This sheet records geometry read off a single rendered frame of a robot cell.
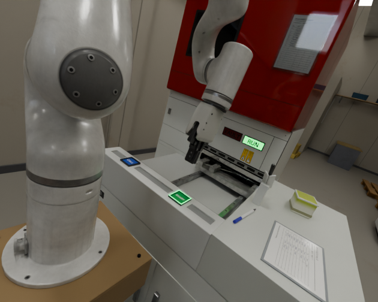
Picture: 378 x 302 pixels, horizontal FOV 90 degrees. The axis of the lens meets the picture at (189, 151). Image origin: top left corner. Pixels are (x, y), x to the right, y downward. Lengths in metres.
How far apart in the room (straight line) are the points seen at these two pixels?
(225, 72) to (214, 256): 0.48
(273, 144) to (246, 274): 0.68
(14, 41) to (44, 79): 1.98
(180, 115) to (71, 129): 0.99
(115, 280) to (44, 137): 0.30
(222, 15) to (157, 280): 0.80
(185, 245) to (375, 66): 9.85
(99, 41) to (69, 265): 0.40
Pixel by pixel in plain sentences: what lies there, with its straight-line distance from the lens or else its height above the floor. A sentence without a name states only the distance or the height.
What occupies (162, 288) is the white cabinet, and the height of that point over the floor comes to 0.65.
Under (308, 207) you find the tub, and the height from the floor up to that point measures 1.01.
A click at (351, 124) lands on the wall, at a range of 9.87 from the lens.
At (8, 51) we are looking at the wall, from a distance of 2.25.
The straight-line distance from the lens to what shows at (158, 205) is 0.63.
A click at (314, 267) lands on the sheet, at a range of 0.65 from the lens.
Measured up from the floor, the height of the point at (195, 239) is 0.91.
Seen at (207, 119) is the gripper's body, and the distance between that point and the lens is 0.50.
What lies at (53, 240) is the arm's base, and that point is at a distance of 0.44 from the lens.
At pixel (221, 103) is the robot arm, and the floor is 1.28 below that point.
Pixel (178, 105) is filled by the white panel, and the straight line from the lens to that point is 1.32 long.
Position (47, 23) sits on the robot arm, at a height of 1.33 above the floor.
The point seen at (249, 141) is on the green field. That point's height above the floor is 1.10.
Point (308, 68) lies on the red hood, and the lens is 1.01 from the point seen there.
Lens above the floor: 1.31
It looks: 20 degrees down
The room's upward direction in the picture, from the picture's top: 17 degrees clockwise
